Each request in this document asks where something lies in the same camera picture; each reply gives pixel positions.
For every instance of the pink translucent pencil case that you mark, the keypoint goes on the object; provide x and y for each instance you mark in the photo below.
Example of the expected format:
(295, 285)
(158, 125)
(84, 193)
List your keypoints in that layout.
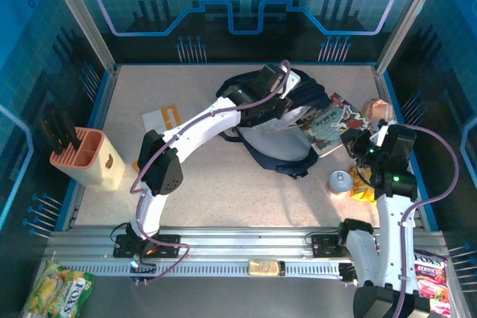
(376, 107)

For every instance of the aluminium frame post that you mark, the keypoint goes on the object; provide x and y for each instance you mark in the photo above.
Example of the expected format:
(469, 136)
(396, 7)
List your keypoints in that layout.
(82, 20)
(410, 16)

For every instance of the navy blue backpack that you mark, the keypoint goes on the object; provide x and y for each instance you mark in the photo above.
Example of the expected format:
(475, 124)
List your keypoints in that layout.
(272, 143)

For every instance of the wide aluminium mounting rail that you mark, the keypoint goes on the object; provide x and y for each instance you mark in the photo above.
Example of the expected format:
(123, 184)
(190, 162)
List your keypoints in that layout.
(242, 245)

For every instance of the white and orange booklet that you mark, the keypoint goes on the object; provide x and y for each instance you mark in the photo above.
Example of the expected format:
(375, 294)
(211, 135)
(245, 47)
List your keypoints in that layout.
(156, 118)

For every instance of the purple Fox's berries candy bag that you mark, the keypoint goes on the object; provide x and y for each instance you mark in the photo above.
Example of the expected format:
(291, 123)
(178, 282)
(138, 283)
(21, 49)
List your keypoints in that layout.
(432, 277)

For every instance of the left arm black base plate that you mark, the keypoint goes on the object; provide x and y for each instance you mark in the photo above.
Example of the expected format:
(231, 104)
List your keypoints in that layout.
(167, 247)

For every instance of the green yellow Fox's candy bag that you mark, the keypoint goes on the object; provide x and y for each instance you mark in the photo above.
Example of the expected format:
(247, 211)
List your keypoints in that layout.
(56, 292)

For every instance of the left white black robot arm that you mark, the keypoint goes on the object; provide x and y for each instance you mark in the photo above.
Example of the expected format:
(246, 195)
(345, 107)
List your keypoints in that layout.
(201, 124)

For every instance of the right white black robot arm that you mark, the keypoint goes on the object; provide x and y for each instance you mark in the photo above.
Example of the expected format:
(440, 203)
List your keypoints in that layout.
(391, 228)

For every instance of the small black controller board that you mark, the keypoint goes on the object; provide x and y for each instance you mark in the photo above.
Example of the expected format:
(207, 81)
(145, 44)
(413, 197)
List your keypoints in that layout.
(143, 269)
(346, 272)

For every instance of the illustrated grey-blue cover book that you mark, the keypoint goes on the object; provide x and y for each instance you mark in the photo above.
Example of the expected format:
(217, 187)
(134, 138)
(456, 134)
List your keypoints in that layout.
(328, 124)

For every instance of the pink and cream knife block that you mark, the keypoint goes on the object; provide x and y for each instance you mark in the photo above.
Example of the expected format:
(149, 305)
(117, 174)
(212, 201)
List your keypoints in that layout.
(93, 169)

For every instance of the yellow snack packet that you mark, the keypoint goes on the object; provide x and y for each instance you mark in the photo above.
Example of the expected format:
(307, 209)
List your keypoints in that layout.
(361, 187)

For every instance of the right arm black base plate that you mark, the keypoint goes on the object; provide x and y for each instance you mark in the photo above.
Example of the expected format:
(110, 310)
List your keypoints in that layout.
(324, 245)

